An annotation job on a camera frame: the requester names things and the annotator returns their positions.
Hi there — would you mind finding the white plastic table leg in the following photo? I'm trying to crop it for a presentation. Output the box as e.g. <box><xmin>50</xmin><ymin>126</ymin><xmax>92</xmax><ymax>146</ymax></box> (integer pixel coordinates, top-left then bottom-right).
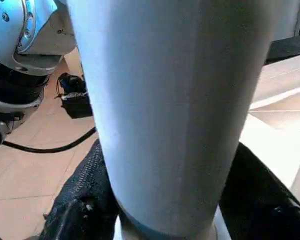
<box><xmin>66</xmin><ymin>0</ymin><xmax>300</xmax><ymax>240</ymax></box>

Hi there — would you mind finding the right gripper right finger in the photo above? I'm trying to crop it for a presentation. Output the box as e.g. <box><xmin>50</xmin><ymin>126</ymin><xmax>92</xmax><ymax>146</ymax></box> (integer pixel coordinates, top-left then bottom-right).
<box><xmin>218</xmin><ymin>143</ymin><xmax>300</xmax><ymax>240</ymax></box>

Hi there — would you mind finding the white plastic table top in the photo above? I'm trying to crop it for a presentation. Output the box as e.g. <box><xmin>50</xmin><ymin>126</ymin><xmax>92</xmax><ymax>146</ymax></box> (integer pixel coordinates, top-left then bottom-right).
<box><xmin>239</xmin><ymin>52</ymin><xmax>300</xmax><ymax>216</ymax></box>

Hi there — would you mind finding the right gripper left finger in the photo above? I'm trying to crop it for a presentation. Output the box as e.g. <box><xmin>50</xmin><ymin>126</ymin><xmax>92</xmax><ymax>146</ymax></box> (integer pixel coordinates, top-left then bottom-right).
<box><xmin>38</xmin><ymin>138</ymin><xmax>121</xmax><ymax>240</ymax></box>

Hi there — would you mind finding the black floor device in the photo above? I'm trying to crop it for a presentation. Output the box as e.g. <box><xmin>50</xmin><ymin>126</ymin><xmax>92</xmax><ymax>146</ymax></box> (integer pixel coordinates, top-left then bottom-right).
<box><xmin>56</xmin><ymin>72</ymin><xmax>94</xmax><ymax>118</ymax></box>

